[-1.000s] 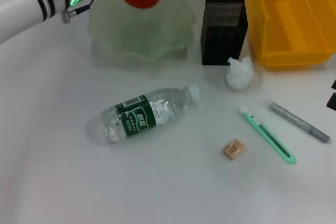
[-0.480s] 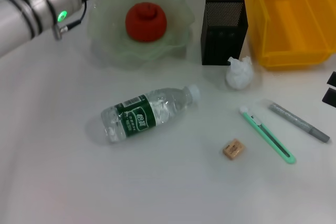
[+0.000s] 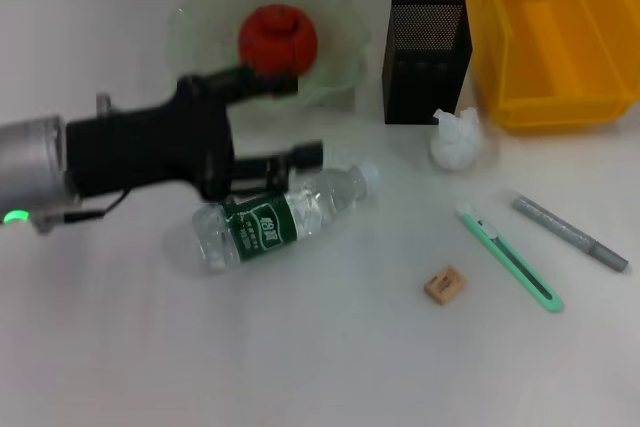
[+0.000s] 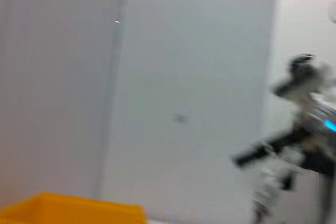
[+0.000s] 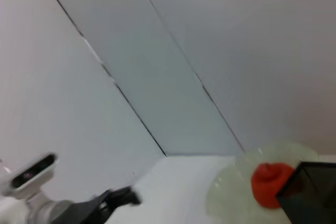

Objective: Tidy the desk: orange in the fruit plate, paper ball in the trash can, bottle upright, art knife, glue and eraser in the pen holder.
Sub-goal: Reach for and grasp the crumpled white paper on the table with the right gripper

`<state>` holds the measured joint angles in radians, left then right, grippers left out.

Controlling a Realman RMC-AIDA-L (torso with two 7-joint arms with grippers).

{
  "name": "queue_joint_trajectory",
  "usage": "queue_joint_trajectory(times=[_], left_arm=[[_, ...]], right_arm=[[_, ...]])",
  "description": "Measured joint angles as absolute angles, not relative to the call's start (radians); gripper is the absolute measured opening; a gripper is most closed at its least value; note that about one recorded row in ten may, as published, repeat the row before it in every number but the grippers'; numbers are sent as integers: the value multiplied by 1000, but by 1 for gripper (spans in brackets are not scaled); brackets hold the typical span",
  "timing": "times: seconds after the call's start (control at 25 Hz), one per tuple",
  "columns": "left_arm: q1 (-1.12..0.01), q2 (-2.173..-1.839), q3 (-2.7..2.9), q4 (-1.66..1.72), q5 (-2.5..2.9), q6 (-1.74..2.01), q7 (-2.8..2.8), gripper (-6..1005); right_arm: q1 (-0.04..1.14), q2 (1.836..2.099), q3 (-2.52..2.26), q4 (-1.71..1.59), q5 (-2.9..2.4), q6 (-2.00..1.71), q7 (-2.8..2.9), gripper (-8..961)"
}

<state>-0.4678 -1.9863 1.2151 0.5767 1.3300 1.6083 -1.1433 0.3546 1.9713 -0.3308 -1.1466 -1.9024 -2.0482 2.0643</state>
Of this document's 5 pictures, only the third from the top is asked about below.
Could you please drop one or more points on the black mesh pen holder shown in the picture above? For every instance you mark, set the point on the black mesh pen holder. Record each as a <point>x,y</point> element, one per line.
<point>425,92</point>

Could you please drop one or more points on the mint green utility knife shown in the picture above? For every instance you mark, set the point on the mint green utility knife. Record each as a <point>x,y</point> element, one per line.
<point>500,247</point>

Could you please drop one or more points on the white paper ball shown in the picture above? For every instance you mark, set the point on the white paper ball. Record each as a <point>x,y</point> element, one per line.
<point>457,147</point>

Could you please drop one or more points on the grey marker pen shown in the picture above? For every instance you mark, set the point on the grey marker pen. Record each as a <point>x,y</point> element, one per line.
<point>565,232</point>

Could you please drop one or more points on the small tan eraser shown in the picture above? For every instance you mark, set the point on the small tan eraser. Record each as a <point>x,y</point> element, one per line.
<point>444,286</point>

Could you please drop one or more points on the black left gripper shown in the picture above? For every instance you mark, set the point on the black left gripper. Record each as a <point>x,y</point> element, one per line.
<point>150,147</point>

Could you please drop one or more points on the yellow plastic bin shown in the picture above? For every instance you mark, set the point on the yellow plastic bin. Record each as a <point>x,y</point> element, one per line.
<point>550,107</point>

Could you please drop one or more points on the green glass fruit plate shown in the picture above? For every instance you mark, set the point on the green glass fruit plate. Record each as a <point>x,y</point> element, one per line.
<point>340,22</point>

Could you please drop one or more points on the clear green-label water bottle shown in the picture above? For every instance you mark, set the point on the clear green-label water bottle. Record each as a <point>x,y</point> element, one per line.
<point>280,227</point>

